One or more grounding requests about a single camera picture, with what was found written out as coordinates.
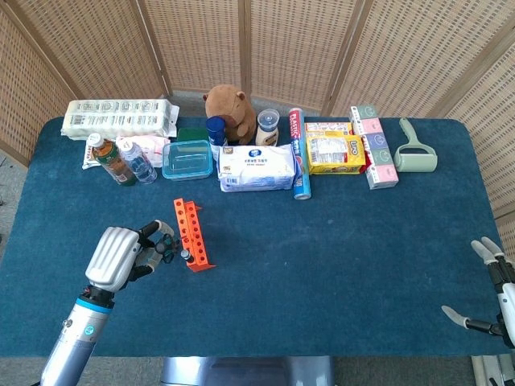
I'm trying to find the clear blue-rimmed food container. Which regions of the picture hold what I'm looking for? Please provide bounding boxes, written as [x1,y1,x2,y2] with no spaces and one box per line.
[161,139,214,183]

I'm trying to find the rattan folding screen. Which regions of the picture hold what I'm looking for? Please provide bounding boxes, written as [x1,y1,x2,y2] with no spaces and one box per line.
[0,0,515,258]

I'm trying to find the dark green box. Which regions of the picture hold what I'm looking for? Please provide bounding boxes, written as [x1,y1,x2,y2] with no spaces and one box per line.
[175,127,210,142]

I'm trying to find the pale green lint roller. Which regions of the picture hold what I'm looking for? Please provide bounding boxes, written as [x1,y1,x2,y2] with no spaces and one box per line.
[393,117,439,174]

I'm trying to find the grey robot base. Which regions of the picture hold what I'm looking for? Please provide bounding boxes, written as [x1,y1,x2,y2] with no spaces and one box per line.
[160,355,336,386]

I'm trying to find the blue white spray can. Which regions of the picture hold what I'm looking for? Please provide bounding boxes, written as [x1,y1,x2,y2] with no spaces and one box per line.
[205,115,229,162]

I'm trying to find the white blue wet wipes pack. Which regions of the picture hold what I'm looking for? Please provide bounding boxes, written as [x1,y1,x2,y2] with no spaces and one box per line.
[216,143,301,193]

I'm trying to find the yellow Lipo snack bag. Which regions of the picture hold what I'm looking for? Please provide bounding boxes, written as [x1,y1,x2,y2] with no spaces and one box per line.
[306,134,367,176]

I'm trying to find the cream bottle with clear cap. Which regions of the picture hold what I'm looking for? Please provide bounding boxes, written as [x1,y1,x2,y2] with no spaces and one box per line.
[254,108,281,147]

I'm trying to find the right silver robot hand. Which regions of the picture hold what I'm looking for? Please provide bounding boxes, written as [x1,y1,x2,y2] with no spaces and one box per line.
[441,236,515,350]

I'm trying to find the blue felt table cover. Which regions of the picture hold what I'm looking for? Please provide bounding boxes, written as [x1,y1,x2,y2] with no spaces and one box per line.
[0,116,512,359]

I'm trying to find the white printed roll pack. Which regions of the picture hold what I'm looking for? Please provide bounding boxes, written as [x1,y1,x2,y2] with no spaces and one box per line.
[60,98,180,141]

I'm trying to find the brown capybara plush toy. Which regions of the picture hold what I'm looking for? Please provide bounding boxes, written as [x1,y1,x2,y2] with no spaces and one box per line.
[202,84,258,146]

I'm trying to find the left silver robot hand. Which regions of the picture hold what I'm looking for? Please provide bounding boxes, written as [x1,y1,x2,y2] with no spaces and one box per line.
[84,219,178,294]

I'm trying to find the pastel tissue box pack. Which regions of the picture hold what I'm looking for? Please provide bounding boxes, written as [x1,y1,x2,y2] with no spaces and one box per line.
[348,105,400,191]

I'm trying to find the clear water bottle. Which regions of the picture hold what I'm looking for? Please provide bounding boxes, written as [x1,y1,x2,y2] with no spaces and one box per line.
[116,138,159,186]

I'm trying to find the grey metal frame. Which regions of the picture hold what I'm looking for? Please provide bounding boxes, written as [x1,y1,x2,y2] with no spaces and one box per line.
[470,354,515,386]

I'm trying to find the orange test tube rack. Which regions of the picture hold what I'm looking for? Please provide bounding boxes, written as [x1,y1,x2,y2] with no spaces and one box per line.
[173,197,216,273]

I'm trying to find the blue plastic wrap roll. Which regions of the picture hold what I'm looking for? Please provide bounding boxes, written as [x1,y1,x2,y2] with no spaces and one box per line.
[287,106,313,201]

